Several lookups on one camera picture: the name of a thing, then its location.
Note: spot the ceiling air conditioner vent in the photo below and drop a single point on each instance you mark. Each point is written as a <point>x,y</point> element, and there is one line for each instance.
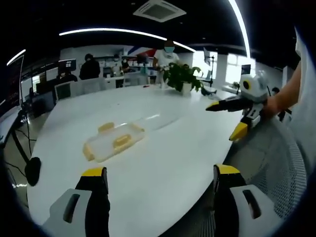
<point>159,10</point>

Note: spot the small desktop monitor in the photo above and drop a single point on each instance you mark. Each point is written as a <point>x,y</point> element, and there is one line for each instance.
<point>67,65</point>

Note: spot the black chair armrest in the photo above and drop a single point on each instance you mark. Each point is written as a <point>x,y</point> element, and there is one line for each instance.
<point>32,171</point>

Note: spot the long ceiling light strip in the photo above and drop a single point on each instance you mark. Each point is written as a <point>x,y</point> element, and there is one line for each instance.
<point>243,27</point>
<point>118,33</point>

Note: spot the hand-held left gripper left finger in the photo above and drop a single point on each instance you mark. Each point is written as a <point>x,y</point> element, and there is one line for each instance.
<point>96,197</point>

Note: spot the black object on table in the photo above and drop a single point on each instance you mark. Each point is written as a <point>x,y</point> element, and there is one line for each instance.
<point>208,93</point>

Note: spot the green potted plant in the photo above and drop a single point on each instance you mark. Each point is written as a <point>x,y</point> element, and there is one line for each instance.
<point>181,75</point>

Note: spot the small dark screen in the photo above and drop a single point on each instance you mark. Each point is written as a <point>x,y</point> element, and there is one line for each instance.
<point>246,69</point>

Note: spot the clear box with yellow plastic buckles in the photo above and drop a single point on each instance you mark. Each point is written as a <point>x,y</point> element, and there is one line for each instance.
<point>116,142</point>

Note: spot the white mesh office chair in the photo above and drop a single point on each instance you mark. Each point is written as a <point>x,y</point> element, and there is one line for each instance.
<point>274,158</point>

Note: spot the short ceiling light strip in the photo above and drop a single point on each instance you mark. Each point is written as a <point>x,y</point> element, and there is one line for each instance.
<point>15,57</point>

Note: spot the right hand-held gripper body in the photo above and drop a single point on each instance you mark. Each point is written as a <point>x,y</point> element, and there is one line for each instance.
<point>255,86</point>

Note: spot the large dark monitor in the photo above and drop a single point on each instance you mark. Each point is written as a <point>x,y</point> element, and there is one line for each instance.
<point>11,84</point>

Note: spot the person's right hand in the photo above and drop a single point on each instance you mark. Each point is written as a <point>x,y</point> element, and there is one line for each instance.
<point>272,105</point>

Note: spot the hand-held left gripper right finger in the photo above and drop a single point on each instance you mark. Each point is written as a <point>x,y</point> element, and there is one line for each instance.
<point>227,197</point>

